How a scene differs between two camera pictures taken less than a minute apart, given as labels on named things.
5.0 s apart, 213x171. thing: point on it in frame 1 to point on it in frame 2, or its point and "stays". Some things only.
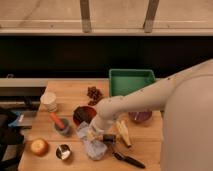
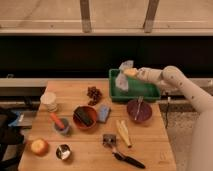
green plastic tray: x=123 y=82 stays
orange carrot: x=56 y=120 stays
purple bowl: x=140 y=116 stays
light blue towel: x=95 y=150 to x=121 y=80
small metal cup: x=63 y=151 stays
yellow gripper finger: x=90 y=134 to x=130 y=71
